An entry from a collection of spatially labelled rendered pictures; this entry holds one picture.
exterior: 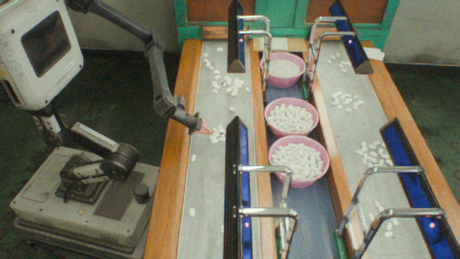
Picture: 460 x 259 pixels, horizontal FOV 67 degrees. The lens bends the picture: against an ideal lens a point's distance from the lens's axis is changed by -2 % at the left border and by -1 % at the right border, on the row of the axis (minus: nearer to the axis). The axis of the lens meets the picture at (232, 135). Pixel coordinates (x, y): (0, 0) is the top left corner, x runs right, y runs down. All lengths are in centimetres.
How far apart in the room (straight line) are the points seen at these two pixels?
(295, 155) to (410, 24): 214
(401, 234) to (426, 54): 244
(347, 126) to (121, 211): 118
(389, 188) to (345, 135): 33
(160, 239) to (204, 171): 37
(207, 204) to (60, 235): 86
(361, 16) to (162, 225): 175
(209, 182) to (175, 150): 23
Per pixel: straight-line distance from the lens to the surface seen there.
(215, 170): 154
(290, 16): 233
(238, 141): 115
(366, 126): 186
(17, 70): 129
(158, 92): 152
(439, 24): 358
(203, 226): 139
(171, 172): 152
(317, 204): 156
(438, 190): 168
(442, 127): 328
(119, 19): 172
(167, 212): 141
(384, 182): 164
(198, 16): 231
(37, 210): 197
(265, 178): 149
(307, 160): 162
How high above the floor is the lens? 194
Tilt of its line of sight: 45 degrees down
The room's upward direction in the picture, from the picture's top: 1 degrees clockwise
